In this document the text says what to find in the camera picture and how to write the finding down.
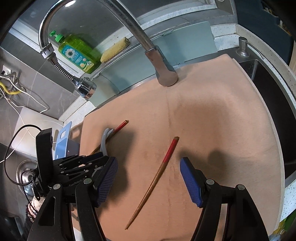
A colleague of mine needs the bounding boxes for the lone red-tipped chopstick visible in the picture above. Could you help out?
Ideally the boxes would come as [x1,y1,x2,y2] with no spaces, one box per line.
[90,120,129,156]

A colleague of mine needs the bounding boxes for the red-tipped wooden chopstick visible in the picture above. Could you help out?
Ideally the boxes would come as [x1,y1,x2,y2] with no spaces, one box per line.
[125,136,180,230]

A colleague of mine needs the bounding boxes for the white ceramic spoon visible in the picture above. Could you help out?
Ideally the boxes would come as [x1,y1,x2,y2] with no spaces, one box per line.
[106,128,114,148]
[100,128,113,156]

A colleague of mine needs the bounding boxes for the chrome kitchen faucet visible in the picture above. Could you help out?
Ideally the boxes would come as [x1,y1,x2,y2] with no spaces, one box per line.
[38,0,179,100]

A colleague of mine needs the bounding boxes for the grey gloved right hand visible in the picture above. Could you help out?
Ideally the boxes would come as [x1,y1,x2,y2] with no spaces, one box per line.
[26,197,45,222]

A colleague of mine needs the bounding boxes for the blue plastic basket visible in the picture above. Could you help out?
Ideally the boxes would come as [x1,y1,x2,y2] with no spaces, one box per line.
[54,121,80,160]

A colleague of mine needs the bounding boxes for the steel pot lid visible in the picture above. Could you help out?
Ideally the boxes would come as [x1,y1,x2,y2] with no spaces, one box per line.
[16,159,37,200]

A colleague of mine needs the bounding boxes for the white cutting board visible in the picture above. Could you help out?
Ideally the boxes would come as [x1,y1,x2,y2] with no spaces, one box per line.
[11,108,64,160]

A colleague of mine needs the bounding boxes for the tan felt mat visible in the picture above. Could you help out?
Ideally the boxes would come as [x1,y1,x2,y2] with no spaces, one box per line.
[80,54,285,240]

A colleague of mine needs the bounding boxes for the green dish soap bottle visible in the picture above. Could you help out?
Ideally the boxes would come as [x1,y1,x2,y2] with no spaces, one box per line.
[49,31,101,74]

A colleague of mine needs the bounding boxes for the yellow sponge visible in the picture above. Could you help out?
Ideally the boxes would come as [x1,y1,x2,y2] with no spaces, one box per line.
[100,37,130,63]

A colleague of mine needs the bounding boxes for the chrome soap dispenser pump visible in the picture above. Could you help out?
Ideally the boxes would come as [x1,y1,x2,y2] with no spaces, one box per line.
[236,36,264,59]

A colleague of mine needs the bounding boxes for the white power cable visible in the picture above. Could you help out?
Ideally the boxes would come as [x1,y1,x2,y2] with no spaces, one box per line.
[0,69,61,164]

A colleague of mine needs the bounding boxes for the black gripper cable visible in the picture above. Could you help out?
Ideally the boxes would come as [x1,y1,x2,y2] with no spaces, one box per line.
[3,124,43,187]

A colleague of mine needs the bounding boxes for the yellow wire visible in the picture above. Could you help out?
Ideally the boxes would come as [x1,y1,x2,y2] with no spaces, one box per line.
[0,82,23,95]

